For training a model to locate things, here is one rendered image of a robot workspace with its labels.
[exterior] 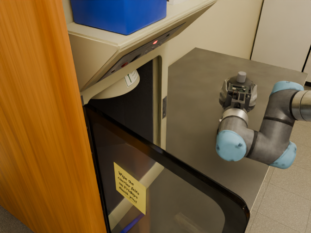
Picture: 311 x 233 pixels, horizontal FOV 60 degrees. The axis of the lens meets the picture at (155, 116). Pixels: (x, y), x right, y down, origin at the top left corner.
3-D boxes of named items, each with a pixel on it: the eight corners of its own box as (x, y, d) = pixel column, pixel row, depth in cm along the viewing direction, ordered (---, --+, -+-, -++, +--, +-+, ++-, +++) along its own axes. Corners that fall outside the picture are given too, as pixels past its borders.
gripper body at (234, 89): (253, 85, 85) (251, 105, 75) (247, 107, 90) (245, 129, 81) (228, 81, 87) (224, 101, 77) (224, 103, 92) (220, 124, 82)
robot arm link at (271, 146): (305, 129, 66) (260, 115, 68) (292, 173, 65) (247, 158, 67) (293, 131, 74) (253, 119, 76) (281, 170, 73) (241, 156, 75)
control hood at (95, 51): (67, 89, 44) (53, 28, 38) (169, 33, 65) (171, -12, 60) (122, 112, 38) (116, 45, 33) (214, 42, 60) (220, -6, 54)
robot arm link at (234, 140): (242, 168, 69) (209, 157, 71) (244, 141, 78) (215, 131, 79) (253, 147, 64) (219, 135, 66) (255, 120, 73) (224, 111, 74)
